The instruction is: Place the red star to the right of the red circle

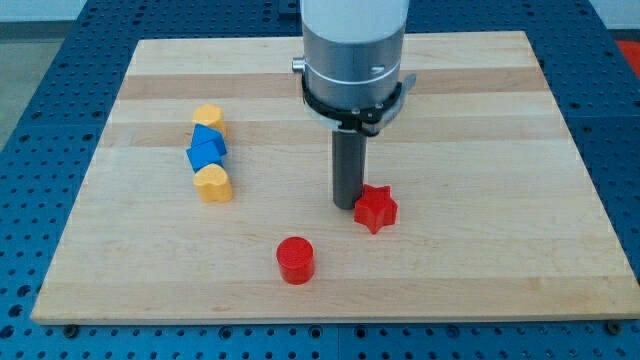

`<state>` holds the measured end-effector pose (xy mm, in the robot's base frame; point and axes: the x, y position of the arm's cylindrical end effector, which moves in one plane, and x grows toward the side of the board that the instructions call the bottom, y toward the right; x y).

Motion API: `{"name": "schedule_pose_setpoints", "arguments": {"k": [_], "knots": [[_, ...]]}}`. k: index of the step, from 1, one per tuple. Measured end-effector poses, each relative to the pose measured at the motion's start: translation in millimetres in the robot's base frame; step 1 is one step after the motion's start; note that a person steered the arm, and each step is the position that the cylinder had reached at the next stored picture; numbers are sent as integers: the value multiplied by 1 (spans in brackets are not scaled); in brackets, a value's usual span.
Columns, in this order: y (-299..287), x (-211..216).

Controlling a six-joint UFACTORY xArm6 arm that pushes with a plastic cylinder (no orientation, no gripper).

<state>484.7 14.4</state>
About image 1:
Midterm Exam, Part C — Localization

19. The red cylinder block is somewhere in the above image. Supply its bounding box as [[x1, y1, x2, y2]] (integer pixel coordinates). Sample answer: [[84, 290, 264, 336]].
[[276, 237, 315, 285]]

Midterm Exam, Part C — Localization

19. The black tool mounting bracket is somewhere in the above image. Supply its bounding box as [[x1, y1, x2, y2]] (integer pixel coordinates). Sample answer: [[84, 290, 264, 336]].
[[301, 73, 417, 137]]

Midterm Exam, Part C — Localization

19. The yellow pentagon block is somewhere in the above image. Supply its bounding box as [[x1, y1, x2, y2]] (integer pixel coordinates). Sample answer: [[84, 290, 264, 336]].
[[193, 104, 228, 137]]

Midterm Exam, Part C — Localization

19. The blue triangle block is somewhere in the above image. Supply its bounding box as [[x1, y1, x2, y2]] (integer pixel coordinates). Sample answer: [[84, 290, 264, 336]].
[[191, 124, 227, 155]]

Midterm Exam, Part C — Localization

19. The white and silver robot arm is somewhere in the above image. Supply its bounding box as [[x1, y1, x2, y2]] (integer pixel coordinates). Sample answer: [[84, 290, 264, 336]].
[[292, 0, 416, 210]]

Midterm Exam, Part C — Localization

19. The yellow heart block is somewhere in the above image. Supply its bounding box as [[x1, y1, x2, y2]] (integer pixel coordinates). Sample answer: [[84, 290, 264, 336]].
[[193, 163, 233, 202]]

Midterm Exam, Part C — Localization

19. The blue cube block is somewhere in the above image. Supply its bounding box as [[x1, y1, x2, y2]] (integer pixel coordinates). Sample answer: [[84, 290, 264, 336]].
[[186, 141, 227, 172]]

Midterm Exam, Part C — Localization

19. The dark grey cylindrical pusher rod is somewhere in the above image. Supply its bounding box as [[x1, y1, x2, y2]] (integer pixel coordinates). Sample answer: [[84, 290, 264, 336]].
[[332, 132, 367, 210]]

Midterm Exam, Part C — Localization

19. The red star block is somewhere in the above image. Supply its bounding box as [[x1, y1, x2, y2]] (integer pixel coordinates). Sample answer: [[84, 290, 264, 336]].
[[354, 184, 398, 234]]

